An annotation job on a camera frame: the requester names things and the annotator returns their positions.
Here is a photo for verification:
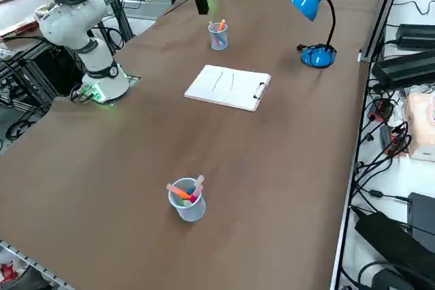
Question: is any pale tissue pack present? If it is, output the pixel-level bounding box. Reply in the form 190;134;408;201
405;92;435;162

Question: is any aluminium frame rail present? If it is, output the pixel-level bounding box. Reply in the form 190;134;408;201
359;0;408;63

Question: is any clear plastic pen cup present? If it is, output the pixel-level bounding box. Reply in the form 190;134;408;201
207;24;229;51
167;177;207;223

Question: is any white side bench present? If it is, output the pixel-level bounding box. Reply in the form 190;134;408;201
329;0;435;290

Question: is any white paper sheet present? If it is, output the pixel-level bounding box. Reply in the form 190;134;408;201
185;65;270;110

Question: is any black power adapter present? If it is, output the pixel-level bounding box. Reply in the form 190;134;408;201
371;50;435;89
406;192;435;236
354;211;435;290
396;24;435;52

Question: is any wooden clipboard with metal clip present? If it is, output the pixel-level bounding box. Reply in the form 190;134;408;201
184;64;273;113

